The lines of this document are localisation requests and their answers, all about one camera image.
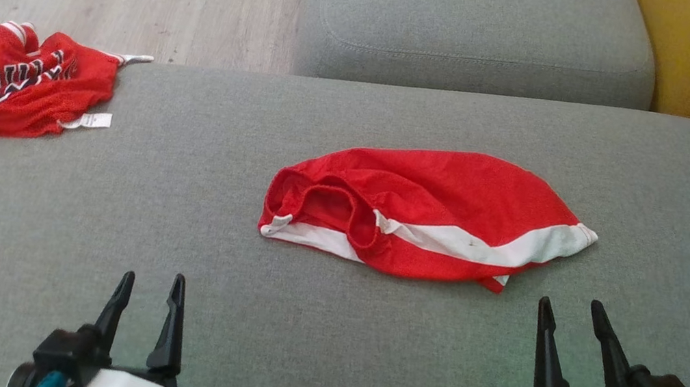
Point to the red shorts with white stripe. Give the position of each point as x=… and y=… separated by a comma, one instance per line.
x=456, y=190

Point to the red mesh jersey with lettering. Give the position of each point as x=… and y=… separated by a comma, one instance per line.
x=4, y=115

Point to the large grey sofa seat cushion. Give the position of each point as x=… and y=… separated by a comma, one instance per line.
x=295, y=331

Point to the small grey sofa cushion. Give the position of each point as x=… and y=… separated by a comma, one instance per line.
x=482, y=28

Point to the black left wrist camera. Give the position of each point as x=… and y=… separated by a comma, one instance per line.
x=67, y=354

